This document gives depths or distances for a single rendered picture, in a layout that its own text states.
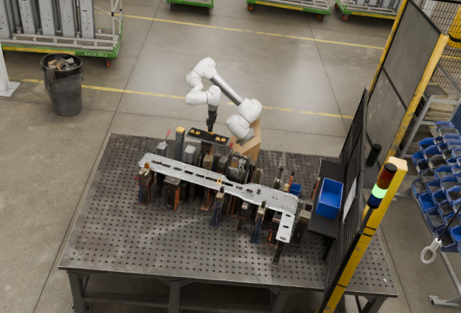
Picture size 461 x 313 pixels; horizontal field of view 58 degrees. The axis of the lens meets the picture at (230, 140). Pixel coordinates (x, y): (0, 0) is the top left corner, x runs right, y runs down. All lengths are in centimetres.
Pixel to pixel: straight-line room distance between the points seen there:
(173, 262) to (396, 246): 261
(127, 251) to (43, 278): 106
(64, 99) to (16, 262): 229
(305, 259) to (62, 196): 266
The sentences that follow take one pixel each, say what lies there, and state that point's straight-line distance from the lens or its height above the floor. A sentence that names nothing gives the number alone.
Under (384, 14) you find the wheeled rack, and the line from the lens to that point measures 1069.
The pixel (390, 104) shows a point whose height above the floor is 86.
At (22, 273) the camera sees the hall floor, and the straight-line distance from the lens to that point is 428.
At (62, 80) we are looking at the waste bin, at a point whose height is 58.
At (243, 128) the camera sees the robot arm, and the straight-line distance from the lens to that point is 398.
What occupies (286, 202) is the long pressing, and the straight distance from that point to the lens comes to 345.
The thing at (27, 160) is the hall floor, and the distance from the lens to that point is 533.
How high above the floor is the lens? 340
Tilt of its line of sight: 37 degrees down
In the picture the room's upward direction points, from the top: 9 degrees clockwise
